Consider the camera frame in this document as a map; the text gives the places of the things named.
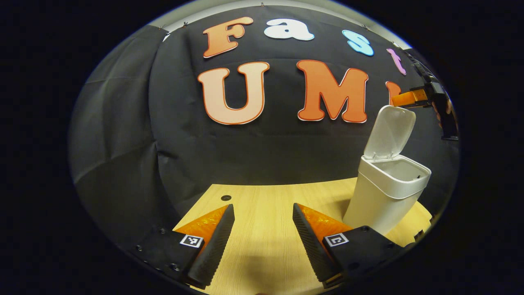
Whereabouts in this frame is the wooden desktop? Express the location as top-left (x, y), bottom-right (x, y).
top-left (174, 177), bottom-right (433, 295)

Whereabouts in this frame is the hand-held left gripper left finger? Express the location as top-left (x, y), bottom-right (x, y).
top-left (133, 204), bottom-right (236, 287)

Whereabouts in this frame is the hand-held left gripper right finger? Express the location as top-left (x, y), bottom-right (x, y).
top-left (292, 203), bottom-right (404, 287)

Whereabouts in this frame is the white desktop garbage bin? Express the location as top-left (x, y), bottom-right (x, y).
top-left (343, 105), bottom-right (432, 236)

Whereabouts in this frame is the black backdrop cloth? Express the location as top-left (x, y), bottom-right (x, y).
top-left (69, 5), bottom-right (460, 246)

